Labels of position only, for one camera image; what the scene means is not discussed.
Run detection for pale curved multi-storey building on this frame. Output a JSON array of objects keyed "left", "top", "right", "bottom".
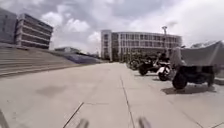
[{"left": 100, "top": 29, "right": 183, "bottom": 62}]

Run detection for grey concrete slab pavement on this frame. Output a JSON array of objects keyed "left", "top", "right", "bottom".
[{"left": 0, "top": 62, "right": 224, "bottom": 128}]

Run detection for motorcycle under grey cover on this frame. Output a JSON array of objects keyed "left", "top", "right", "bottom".
[{"left": 169, "top": 40, "right": 224, "bottom": 90}]

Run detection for low distant building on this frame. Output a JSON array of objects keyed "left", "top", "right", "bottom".
[{"left": 54, "top": 46, "right": 82, "bottom": 55}]

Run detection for white scooter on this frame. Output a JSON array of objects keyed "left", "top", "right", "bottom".
[{"left": 157, "top": 61, "right": 173, "bottom": 82}]

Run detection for wide concrete steps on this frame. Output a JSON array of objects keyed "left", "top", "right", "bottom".
[{"left": 0, "top": 42, "right": 84, "bottom": 79}]

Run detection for robot's own part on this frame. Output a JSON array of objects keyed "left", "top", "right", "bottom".
[{"left": 138, "top": 117, "right": 152, "bottom": 128}]

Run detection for grey building with horizontal bands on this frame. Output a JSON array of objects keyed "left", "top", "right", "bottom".
[{"left": 0, "top": 7, "right": 54, "bottom": 51}]

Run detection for lamp pole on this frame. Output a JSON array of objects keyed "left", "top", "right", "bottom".
[{"left": 161, "top": 25, "right": 169, "bottom": 54}]

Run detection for black motorcycle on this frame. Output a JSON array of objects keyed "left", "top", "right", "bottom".
[{"left": 137, "top": 55, "right": 168, "bottom": 77}]

